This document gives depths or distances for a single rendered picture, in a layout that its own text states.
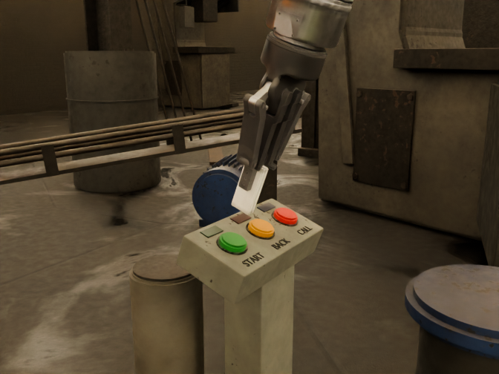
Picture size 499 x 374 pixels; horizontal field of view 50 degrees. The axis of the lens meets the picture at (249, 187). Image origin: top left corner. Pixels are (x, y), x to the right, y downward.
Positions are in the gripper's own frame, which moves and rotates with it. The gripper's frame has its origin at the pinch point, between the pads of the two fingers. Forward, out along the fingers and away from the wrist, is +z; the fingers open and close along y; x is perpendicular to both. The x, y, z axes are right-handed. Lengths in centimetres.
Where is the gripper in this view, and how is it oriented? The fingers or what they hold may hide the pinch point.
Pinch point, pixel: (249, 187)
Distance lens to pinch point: 71.6
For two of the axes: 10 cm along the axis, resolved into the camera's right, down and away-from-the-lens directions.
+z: -2.9, 8.6, 4.2
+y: -5.5, 2.1, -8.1
